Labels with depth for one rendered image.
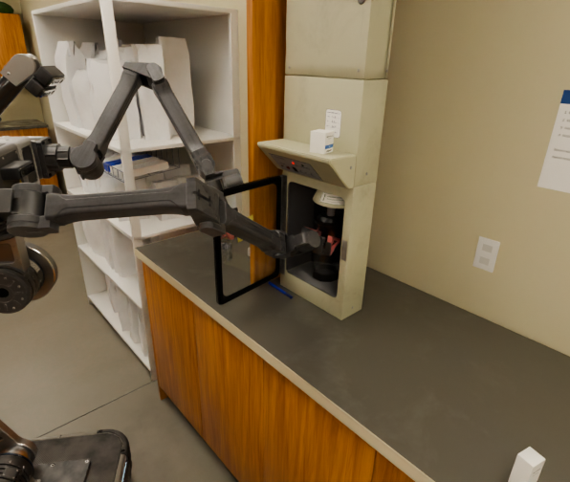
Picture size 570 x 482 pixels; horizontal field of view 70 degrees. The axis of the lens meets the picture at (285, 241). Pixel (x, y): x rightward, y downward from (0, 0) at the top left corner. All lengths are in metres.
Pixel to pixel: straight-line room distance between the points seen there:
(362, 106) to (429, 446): 0.87
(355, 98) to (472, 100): 0.45
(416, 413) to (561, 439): 0.34
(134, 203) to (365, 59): 0.70
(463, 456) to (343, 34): 1.09
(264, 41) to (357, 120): 0.41
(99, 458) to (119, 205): 1.32
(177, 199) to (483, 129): 1.00
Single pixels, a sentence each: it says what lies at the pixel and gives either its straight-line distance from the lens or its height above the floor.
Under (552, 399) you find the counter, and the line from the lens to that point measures 1.38.
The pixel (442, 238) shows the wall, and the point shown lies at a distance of 1.63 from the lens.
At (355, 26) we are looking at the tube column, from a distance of 1.23.
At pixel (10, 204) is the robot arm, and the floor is 1.46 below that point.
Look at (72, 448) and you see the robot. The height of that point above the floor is 0.24.
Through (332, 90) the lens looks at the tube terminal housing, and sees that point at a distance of 1.27.
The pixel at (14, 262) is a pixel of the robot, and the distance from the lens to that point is 1.39.
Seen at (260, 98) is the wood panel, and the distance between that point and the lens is 1.42.
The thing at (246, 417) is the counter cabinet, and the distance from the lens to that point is 1.68.
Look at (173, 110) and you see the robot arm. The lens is 1.51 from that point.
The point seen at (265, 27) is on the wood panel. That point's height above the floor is 1.85.
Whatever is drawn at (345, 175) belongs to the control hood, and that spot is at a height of 1.46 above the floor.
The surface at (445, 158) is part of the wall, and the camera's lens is 1.57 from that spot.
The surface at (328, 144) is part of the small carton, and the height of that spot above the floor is 1.53.
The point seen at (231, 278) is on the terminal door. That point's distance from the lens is 1.41.
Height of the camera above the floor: 1.75
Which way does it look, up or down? 24 degrees down
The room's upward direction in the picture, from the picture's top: 1 degrees clockwise
